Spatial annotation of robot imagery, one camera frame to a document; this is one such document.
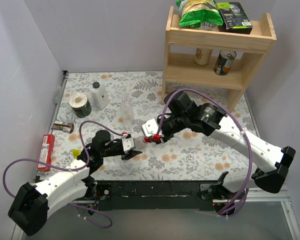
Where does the red-label clear bottle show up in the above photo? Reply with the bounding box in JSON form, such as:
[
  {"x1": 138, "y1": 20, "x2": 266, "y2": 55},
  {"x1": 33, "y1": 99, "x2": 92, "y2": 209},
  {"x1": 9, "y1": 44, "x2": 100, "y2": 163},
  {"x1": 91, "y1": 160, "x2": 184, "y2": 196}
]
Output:
[{"x1": 133, "y1": 136, "x2": 148, "y2": 152}]

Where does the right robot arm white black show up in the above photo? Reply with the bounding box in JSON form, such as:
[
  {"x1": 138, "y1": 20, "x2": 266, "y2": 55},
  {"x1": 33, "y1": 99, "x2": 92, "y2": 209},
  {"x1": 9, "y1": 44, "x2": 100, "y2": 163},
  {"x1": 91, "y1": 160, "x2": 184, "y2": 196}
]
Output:
[{"x1": 159, "y1": 88, "x2": 296, "y2": 199}]

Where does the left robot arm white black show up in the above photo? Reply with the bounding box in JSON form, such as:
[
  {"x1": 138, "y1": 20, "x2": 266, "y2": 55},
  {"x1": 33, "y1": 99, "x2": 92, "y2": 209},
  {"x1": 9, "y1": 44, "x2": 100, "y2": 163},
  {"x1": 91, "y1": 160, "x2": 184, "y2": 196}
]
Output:
[{"x1": 8, "y1": 130, "x2": 146, "y2": 236}]

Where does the yellow squeeze bottle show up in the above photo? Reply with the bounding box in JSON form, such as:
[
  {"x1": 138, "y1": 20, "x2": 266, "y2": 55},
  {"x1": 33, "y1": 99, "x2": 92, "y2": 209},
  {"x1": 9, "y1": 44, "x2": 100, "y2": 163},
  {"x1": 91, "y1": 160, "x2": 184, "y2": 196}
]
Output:
[{"x1": 71, "y1": 149, "x2": 81, "y2": 159}]

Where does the clear bottle back left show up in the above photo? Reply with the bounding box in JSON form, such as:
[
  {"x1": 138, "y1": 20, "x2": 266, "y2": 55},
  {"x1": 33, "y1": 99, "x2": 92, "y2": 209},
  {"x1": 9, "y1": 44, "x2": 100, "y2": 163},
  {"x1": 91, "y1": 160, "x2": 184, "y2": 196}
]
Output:
[{"x1": 120, "y1": 98, "x2": 135, "y2": 128}]

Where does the white square bottle black cap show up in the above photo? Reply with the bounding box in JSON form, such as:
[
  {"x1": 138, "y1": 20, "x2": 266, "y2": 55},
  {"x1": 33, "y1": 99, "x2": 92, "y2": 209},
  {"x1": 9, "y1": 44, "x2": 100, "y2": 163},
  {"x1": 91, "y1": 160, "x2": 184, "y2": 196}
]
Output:
[{"x1": 90, "y1": 81, "x2": 110, "y2": 110}]

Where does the floral table mat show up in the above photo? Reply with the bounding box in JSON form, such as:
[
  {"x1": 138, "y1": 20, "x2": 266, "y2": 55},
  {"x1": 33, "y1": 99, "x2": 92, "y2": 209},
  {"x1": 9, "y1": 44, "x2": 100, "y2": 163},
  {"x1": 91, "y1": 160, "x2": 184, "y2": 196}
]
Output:
[{"x1": 51, "y1": 71, "x2": 249, "y2": 180}]

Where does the brown snack bar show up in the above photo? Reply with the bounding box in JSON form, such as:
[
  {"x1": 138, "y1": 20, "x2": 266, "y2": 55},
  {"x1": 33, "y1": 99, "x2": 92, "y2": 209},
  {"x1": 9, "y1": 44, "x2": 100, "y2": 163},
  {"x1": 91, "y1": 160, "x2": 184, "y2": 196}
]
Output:
[{"x1": 51, "y1": 123, "x2": 74, "y2": 133}]

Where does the wooden shelf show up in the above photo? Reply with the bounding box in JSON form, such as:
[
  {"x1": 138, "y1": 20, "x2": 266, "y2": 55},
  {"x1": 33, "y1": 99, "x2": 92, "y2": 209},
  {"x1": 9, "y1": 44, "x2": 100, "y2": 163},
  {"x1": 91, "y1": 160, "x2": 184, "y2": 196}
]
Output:
[{"x1": 161, "y1": 6, "x2": 277, "y2": 111}]

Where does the dark patterned jar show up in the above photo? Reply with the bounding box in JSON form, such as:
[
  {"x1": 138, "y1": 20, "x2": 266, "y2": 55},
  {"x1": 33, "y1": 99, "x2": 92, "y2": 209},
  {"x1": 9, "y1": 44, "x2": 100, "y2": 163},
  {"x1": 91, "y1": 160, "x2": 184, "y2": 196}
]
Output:
[{"x1": 69, "y1": 92, "x2": 92, "y2": 118}]

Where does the red flat box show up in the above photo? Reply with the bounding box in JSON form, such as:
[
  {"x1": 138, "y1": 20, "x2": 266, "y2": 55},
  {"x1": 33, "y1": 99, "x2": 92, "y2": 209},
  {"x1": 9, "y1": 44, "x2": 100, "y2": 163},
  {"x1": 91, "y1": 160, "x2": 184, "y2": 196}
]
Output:
[{"x1": 37, "y1": 134, "x2": 55, "y2": 172}]

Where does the beige paper cup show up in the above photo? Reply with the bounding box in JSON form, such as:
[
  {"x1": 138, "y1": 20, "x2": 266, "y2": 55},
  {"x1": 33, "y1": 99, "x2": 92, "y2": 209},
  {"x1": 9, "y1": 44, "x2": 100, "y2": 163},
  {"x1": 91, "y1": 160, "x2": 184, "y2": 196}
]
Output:
[{"x1": 194, "y1": 48, "x2": 213, "y2": 66}]

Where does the tin can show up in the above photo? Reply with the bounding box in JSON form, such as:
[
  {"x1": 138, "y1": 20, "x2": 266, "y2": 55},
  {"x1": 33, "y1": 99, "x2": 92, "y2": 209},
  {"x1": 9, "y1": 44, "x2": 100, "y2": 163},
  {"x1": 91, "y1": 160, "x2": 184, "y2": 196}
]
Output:
[{"x1": 214, "y1": 50, "x2": 237, "y2": 76}]

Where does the green snack bag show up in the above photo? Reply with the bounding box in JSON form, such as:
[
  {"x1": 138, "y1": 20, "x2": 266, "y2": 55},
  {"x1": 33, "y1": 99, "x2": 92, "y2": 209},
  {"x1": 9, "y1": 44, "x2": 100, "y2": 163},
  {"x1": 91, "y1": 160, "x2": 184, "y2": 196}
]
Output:
[{"x1": 176, "y1": 0, "x2": 224, "y2": 29}]

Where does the black green box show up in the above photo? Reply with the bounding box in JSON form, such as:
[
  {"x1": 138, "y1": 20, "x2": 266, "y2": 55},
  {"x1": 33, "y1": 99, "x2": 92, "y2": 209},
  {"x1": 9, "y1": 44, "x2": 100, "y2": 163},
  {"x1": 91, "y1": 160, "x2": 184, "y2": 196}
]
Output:
[{"x1": 216, "y1": 2, "x2": 253, "y2": 35}]

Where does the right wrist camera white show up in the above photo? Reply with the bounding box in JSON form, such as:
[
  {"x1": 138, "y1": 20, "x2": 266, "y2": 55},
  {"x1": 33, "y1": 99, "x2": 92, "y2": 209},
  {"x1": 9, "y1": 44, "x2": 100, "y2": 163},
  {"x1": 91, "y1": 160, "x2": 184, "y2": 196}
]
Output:
[{"x1": 141, "y1": 118, "x2": 159, "y2": 138}]

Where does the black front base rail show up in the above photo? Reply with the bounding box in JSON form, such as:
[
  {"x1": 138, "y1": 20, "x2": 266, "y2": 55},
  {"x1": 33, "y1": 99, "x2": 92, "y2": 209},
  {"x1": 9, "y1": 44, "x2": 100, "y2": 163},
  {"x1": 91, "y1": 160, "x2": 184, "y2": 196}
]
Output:
[{"x1": 67, "y1": 179, "x2": 248, "y2": 212}]

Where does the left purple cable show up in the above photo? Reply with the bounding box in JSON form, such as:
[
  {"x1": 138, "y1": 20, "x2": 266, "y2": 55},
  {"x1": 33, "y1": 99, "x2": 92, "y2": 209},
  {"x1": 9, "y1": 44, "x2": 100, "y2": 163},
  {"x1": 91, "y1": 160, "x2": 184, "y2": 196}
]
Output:
[{"x1": 2, "y1": 120, "x2": 128, "y2": 229}]

